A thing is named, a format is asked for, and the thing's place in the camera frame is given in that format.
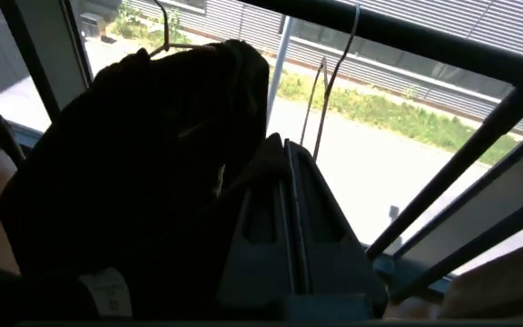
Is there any window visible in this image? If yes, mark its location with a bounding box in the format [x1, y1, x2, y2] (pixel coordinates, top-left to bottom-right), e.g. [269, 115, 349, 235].
[0, 0, 523, 305]

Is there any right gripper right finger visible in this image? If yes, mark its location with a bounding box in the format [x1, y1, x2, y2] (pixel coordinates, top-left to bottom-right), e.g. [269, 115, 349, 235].
[283, 139, 389, 319]

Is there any black clothes rack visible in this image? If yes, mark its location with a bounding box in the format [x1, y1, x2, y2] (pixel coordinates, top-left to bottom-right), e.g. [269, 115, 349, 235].
[0, 0, 523, 263]

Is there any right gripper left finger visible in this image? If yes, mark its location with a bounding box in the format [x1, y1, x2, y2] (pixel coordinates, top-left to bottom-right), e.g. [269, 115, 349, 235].
[218, 179, 299, 319]

